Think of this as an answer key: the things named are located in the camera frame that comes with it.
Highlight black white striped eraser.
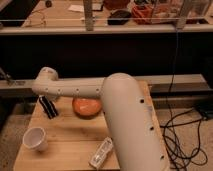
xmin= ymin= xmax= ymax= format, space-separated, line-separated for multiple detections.
xmin=38 ymin=96 xmax=58 ymax=119

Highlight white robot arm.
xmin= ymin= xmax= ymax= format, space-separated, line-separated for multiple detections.
xmin=32 ymin=67 xmax=170 ymax=171

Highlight orange bowl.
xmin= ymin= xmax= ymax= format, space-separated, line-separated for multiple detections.
xmin=72 ymin=98 xmax=102 ymax=118

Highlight black pouch on bench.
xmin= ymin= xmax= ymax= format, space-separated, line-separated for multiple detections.
xmin=107 ymin=10 xmax=131 ymax=25

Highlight white glue tube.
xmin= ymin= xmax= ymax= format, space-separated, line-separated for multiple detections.
xmin=89 ymin=137 xmax=113 ymax=170

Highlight orange box on bench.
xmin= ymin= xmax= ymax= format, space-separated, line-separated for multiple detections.
xmin=131 ymin=5 xmax=152 ymax=25

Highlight white paper sheet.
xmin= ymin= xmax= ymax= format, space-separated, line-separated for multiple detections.
xmin=68 ymin=3 xmax=103 ymax=12

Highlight white paper cup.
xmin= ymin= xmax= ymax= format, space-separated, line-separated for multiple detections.
xmin=22 ymin=127 xmax=48 ymax=152

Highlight metal vertical post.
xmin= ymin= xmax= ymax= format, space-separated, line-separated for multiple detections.
xmin=83 ymin=0 xmax=94 ymax=31

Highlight grey metal rail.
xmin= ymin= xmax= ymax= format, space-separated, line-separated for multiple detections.
xmin=0 ymin=74 xmax=213 ymax=98

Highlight black floor cables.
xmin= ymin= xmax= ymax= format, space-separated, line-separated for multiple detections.
xmin=159 ymin=108 xmax=209 ymax=171

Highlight angled metal post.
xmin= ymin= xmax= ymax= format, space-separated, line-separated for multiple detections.
xmin=176 ymin=0 xmax=192 ymax=29

